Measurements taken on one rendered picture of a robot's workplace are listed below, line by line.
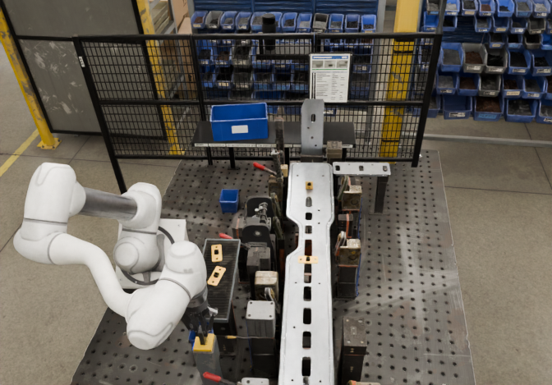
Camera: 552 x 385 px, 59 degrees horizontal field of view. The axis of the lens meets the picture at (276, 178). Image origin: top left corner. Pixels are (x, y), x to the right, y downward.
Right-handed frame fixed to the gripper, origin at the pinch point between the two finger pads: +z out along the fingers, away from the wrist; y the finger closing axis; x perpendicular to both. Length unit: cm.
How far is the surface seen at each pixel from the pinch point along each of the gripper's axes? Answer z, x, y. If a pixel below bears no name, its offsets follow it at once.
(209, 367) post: 13.4, -3.5, 1.1
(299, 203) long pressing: 19, 83, 29
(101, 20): -2, 257, -121
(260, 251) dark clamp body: 11.2, 46.0, 14.3
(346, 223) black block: 22, 74, 51
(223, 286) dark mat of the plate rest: 2.9, 21.9, 3.5
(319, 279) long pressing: 19, 39, 38
